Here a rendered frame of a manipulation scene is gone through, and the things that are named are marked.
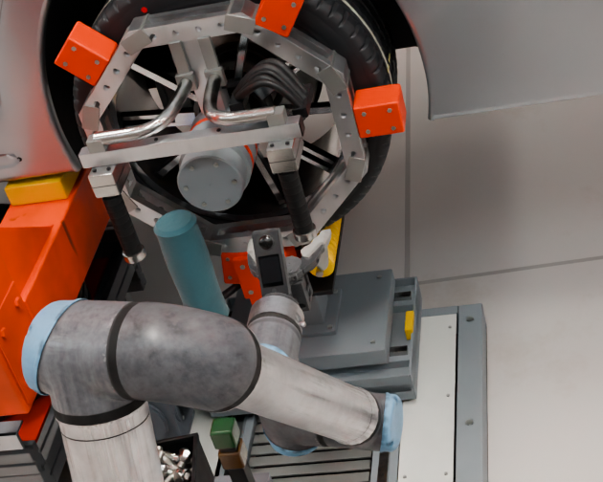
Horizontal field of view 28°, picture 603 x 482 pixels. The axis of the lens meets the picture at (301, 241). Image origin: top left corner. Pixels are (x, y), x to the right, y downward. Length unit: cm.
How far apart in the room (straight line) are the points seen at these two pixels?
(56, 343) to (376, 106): 106
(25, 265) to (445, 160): 164
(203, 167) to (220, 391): 92
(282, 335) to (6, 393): 74
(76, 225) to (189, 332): 139
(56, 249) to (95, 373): 125
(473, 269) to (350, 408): 159
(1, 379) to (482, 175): 176
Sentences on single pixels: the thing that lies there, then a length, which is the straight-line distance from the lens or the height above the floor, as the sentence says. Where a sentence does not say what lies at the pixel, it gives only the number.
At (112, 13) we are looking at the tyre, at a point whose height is 112.
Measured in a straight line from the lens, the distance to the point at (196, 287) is 246.
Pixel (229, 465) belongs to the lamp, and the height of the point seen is 58.
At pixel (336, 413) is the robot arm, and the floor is 85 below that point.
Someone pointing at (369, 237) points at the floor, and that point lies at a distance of 348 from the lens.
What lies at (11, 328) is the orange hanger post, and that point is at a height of 69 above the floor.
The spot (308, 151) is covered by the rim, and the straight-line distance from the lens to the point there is 250.
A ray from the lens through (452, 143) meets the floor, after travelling 382.
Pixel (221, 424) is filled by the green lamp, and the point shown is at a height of 66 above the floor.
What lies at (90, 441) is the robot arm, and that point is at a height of 107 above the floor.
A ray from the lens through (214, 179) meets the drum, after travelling 226.
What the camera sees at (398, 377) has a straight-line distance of 276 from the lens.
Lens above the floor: 201
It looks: 34 degrees down
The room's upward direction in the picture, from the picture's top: 17 degrees counter-clockwise
